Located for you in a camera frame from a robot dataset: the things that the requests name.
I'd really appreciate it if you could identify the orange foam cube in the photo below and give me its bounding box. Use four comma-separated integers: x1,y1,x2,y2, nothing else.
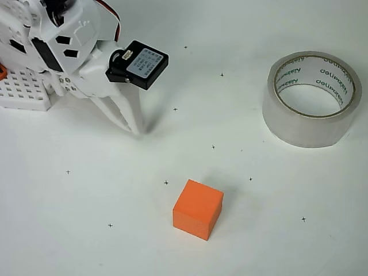
172,179,224,242

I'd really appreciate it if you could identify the clear packing tape roll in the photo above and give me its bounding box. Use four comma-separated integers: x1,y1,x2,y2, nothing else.
262,51,363,149

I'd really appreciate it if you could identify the white perforated base plate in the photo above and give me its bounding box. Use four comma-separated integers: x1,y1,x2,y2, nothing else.
0,67,53,112

